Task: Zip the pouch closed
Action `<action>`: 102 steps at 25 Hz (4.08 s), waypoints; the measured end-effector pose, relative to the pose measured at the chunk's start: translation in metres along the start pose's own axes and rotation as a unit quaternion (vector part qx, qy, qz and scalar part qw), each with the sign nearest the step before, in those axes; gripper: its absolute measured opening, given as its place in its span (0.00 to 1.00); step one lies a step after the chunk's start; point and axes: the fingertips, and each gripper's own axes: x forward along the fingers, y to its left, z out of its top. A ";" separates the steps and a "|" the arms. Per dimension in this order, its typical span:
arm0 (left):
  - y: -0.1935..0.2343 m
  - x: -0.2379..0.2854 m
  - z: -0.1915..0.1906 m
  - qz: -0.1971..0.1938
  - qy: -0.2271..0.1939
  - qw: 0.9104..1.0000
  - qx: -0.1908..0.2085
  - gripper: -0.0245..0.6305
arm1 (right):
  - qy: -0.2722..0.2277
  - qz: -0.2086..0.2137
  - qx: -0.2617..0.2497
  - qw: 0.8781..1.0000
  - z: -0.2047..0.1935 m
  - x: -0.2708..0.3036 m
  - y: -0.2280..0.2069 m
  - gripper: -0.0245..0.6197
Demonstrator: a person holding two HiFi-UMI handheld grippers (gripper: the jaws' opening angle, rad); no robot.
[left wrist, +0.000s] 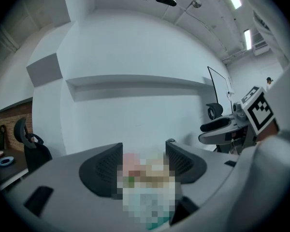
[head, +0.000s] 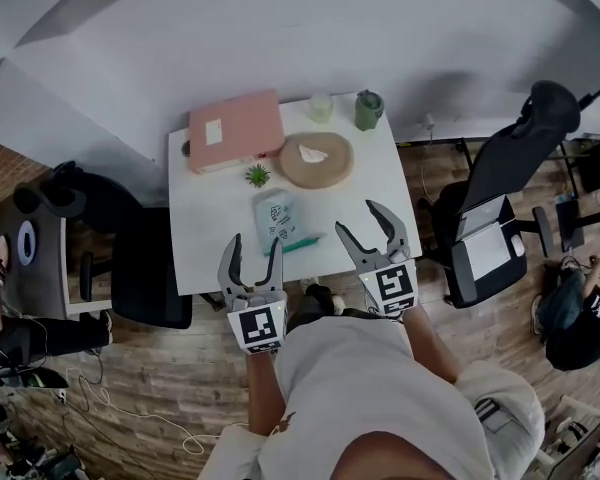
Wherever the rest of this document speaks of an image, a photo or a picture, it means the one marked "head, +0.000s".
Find round beige tissue holder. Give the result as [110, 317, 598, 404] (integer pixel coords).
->
[278, 131, 356, 191]

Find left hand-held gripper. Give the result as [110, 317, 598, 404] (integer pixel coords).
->
[217, 232, 289, 357]

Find light teal printed pouch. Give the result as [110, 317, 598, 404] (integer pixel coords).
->
[251, 186, 327, 259]

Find black office chair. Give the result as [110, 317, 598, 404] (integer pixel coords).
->
[417, 79, 582, 310]
[13, 159, 194, 331]

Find translucent pale green cup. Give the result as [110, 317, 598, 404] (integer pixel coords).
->
[307, 92, 335, 124]

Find white tissue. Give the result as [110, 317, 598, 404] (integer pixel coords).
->
[298, 143, 329, 164]

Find pink box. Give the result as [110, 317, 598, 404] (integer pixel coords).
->
[186, 88, 287, 176]

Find open laptop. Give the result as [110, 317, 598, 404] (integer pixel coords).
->
[453, 194, 519, 283]

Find white cable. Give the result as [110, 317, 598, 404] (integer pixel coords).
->
[62, 365, 251, 455]

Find black metal desk frame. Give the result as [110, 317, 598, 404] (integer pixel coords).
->
[554, 136, 600, 257]

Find dark green mug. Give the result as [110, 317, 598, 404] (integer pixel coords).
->
[354, 88, 385, 133]

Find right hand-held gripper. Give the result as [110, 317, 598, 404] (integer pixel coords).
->
[334, 199, 422, 323]

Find person's black trousers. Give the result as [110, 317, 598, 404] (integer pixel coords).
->
[284, 283, 381, 330]

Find white ring-shaped device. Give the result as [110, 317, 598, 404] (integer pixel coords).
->
[16, 219, 39, 268]

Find person's left forearm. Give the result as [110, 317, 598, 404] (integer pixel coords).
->
[244, 349, 289, 437]

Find person's white shirt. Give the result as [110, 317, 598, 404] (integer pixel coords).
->
[196, 314, 547, 480]

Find small green potted plant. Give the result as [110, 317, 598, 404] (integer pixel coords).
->
[244, 163, 273, 190]

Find person's right forearm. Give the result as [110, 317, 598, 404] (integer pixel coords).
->
[402, 304, 464, 385]

